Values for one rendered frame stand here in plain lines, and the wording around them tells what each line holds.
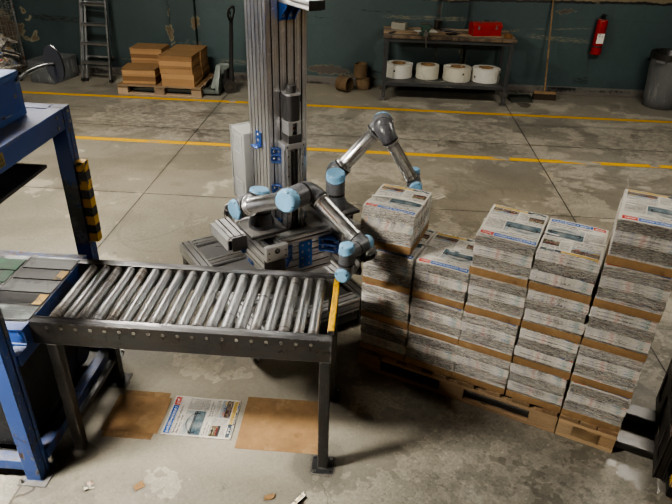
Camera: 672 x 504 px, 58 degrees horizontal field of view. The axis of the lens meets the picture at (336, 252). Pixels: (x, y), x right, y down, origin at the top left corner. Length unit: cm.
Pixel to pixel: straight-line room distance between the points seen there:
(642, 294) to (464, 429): 116
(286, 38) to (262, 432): 208
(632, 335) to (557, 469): 79
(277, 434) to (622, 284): 185
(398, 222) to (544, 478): 145
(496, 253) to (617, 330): 65
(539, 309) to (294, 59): 183
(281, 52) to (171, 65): 571
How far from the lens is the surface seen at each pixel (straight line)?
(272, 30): 333
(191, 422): 343
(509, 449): 340
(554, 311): 311
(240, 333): 267
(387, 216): 311
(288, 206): 295
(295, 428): 335
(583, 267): 296
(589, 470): 345
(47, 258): 345
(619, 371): 324
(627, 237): 289
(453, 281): 316
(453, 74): 904
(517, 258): 300
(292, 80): 344
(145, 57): 953
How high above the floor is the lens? 242
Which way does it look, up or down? 30 degrees down
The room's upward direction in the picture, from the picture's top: 2 degrees clockwise
